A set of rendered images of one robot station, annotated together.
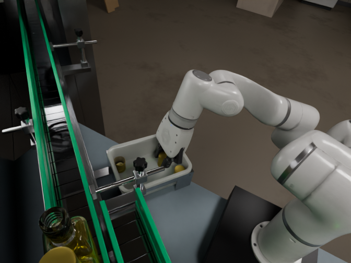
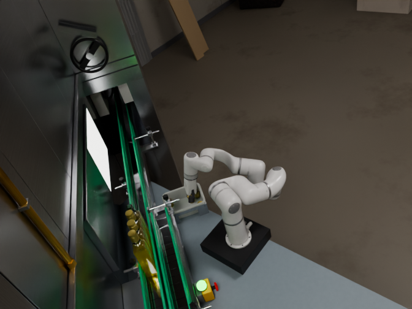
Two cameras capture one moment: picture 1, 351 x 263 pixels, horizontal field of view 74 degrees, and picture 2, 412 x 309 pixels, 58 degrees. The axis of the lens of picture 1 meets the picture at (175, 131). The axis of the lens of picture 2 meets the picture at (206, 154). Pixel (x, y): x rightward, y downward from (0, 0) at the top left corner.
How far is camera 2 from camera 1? 1.41 m
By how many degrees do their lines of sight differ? 22
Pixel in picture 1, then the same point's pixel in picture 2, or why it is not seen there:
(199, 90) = (188, 162)
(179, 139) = (189, 185)
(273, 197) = (342, 239)
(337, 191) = (219, 198)
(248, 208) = not seen: hidden behind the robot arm
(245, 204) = not seen: hidden behind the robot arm
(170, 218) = (194, 229)
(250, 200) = not seen: hidden behind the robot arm
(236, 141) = (315, 186)
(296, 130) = (251, 175)
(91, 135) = (158, 189)
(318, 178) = (216, 194)
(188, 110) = (188, 171)
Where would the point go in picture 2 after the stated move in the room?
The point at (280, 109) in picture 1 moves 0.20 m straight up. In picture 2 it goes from (234, 165) to (227, 134)
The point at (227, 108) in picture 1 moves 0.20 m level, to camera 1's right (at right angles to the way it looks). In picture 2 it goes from (203, 168) to (242, 171)
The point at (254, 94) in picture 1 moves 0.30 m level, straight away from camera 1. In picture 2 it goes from (226, 158) to (258, 124)
